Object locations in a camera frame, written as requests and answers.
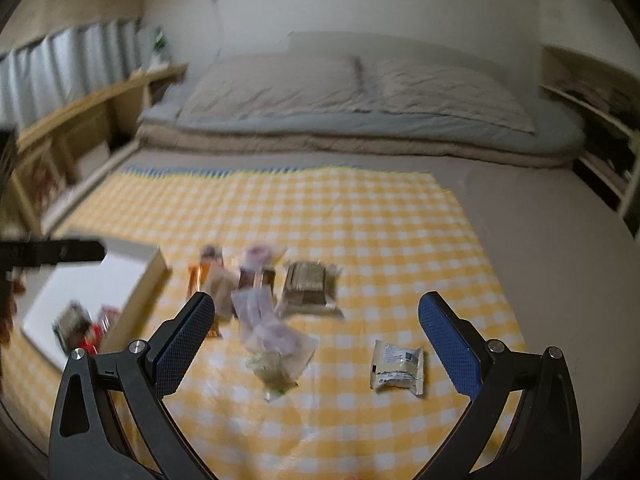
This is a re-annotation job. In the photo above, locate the wall cable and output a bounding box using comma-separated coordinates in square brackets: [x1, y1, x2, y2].
[211, 0, 224, 58]

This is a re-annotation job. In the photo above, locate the brown cake slice packet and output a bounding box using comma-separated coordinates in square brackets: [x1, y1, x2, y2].
[238, 266, 277, 294]

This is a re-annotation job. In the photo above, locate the chocolate brownie packet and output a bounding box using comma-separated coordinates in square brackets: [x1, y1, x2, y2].
[280, 258, 346, 319]

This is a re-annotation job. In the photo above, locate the blue striped mat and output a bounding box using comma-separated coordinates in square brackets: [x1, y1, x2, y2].
[121, 162, 233, 182]

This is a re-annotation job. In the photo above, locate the grey curtain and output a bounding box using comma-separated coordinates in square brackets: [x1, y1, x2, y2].
[0, 16, 144, 128]

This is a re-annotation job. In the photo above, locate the clear purple donut packet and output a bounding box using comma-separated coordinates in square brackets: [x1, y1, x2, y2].
[231, 287, 321, 361]

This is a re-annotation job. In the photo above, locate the clear bag of toys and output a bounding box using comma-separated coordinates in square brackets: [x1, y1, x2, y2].
[27, 157, 68, 208]

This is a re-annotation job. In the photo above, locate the dark snack packet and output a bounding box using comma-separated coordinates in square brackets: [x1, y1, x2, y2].
[52, 302, 93, 357]

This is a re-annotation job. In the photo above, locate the white cardboard box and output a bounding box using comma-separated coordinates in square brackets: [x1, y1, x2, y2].
[21, 236, 172, 367]

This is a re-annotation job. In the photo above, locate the small pink donut packet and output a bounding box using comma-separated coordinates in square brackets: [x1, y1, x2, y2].
[239, 243, 279, 271]

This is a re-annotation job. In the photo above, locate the red snack packet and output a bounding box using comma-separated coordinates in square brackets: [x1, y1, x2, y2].
[82, 304, 122, 354]

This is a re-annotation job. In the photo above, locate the wooden bedside shelf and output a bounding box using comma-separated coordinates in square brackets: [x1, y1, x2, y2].
[0, 62, 189, 235]

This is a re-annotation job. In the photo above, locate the beige quilted pillow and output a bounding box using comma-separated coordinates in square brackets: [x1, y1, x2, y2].
[356, 56, 537, 134]
[177, 54, 367, 122]

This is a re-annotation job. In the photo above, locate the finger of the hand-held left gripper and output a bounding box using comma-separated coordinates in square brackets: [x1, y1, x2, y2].
[0, 238, 107, 268]

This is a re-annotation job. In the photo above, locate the yellow checked mat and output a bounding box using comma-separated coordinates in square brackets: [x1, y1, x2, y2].
[0, 165, 527, 480]

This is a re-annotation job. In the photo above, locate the beige folded futon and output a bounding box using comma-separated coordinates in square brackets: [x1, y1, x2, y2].
[134, 121, 583, 170]

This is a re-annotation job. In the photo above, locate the white wrapped snack packet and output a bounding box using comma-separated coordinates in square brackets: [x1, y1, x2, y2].
[369, 339, 426, 400]

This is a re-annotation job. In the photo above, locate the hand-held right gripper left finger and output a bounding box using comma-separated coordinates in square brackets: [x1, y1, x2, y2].
[47, 291, 221, 480]

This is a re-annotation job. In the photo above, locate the green snack packet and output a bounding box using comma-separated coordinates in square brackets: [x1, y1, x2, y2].
[247, 350, 306, 404]

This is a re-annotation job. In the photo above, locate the orange snack packet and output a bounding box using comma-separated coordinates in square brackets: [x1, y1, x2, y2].
[187, 262, 222, 339]

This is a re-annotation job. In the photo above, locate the green bottle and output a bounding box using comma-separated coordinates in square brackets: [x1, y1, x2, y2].
[150, 26, 169, 62]

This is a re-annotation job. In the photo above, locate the grey-blue blanket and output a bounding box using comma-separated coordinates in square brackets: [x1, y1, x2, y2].
[137, 84, 587, 155]

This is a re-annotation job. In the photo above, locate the small white storage box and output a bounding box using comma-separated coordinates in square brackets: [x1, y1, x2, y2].
[74, 141, 115, 182]

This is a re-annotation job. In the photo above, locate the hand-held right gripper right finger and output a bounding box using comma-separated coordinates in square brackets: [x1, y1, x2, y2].
[417, 291, 583, 480]

